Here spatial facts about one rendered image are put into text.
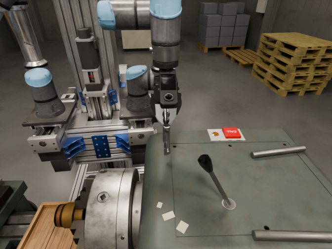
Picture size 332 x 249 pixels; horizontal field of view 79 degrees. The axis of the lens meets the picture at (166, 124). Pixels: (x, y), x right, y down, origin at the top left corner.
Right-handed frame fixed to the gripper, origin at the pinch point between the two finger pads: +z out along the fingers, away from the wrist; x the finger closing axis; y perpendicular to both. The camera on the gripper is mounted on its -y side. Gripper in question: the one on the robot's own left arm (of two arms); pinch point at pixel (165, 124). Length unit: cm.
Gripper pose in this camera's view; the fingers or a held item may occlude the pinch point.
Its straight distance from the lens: 64.9
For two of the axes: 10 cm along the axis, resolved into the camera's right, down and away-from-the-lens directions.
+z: 0.0, 8.2, 5.7
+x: -10.0, 0.3, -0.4
